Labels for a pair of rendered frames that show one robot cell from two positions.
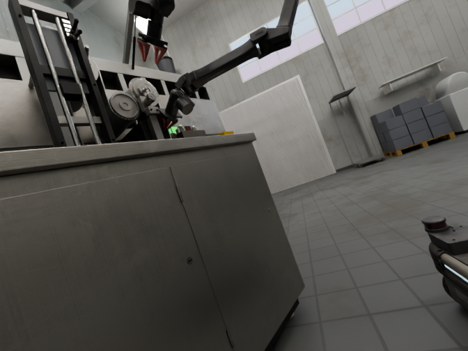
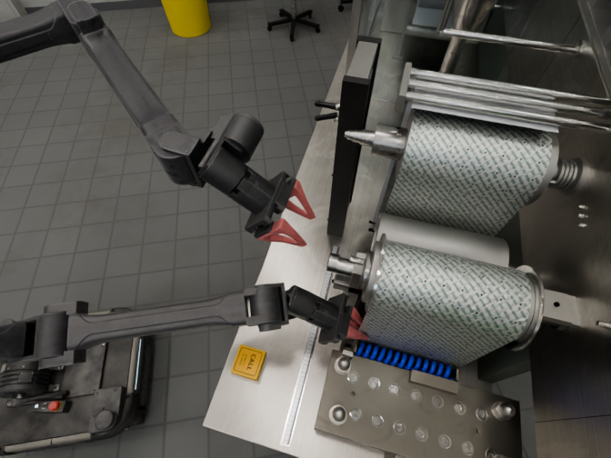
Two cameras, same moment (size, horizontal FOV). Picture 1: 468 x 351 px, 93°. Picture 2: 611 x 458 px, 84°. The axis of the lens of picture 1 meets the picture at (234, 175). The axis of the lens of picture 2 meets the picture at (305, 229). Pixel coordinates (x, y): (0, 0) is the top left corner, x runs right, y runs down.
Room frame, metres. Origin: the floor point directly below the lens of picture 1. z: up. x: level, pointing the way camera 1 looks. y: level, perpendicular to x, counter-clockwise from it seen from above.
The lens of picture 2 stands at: (1.22, 0.04, 1.82)
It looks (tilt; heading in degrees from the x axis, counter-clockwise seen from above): 58 degrees down; 155
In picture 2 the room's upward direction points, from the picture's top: straight up
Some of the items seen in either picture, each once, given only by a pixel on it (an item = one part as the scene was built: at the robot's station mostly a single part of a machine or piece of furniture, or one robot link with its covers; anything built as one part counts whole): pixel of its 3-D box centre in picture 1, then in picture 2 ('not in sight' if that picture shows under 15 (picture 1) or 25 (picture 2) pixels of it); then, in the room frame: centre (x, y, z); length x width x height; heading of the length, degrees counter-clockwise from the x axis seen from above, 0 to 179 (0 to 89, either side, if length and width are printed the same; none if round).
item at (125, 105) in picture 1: (115, 118); (433, 252); (1.02, 0.43, 1.18); 0.26 x 0.12 x 0.12; 50
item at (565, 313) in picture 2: not in sight; (557, 306); (1.22, 0.49, 1.28); 0.06 x 0.05 x 0.02; 50
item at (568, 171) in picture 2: not in sight; (555, 173); (1.03, 0.65, 1.34); 0.07 x 0.07 x 0.07; 50
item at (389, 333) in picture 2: (153, 129); (416, 342); (1.16, 0.32, 1.11); 0.23 x 0.01 x 0.18; 50
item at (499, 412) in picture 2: not in sight; (505, 410); (1.34, 0.43, 1.05); 0.04 x 0.04 x 0.04
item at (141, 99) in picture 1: (156, 127); (345, 290); (0.98, 0.25, 1.05); 0.06 x 0.05 x 0.31; 50
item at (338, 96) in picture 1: (354, 129); not in sight; (5.74, -3.38, 0.98); 0.72 x 0.61 x 1.95; 164
